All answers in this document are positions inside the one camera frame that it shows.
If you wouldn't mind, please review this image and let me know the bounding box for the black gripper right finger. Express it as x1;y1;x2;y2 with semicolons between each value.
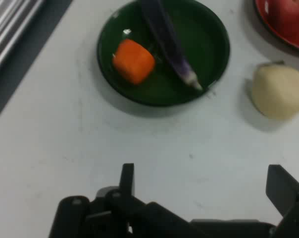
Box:
265;164;299;238

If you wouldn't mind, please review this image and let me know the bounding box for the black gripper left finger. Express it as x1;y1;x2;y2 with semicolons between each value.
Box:
49;163;192;238

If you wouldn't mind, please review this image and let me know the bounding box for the orange toy food chunk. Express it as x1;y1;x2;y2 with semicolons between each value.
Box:
111;39;156;85

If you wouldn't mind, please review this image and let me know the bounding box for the pale yellow toy pear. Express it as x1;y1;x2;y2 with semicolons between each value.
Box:
250;60;299;121

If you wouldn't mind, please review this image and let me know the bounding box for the purple toy eggplant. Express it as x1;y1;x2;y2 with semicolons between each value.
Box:
139;0;203;91

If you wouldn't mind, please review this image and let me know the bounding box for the dark green round plate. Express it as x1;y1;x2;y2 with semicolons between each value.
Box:
97;0;231;107

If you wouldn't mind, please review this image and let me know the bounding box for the red round plate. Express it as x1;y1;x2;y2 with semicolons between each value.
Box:
252;0;299;54

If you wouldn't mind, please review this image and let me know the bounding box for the red toy apple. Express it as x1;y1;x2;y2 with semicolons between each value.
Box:
269;0;299;42

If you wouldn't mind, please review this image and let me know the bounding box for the horizontal aluminium frame rail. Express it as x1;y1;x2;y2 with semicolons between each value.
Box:
0;0;45;80

